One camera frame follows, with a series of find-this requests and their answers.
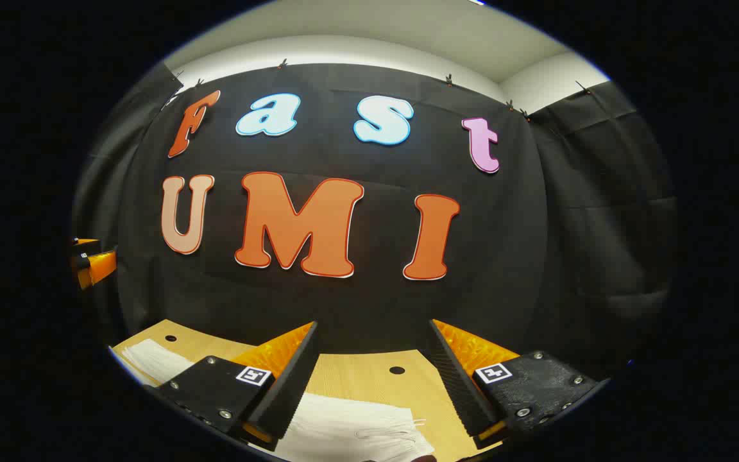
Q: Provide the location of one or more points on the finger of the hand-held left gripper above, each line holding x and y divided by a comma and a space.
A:
101, 266
86, 244

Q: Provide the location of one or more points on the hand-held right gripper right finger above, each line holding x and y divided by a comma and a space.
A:
456, 378

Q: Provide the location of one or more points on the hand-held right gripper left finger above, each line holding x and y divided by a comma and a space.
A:
292, 378

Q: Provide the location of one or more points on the black backdrop cloth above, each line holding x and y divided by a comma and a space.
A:
356, 308

